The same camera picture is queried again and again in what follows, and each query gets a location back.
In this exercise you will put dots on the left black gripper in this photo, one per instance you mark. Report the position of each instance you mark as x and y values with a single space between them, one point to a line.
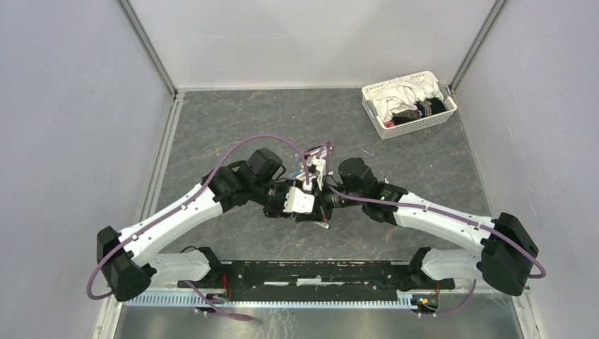
277 211

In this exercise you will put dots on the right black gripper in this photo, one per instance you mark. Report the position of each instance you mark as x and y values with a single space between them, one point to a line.
321 201

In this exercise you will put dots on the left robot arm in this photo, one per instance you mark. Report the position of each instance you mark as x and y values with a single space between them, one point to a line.
129 259

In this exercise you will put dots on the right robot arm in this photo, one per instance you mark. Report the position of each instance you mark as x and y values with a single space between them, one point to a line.
498 250

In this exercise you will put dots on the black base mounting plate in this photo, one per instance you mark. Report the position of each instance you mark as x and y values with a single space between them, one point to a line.
318 281

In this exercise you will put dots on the white plastic basket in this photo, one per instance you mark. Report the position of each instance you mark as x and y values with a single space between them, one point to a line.
387 130

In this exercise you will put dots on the white cloth in basket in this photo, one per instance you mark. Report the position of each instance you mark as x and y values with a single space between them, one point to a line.
401 94

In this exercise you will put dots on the black cloth in basket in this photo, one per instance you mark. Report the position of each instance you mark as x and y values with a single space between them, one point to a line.
423 109

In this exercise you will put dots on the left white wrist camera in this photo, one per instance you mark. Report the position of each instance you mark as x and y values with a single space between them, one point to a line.
297 201

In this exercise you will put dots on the white slotted cable duct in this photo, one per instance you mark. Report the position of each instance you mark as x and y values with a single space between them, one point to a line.
191 299

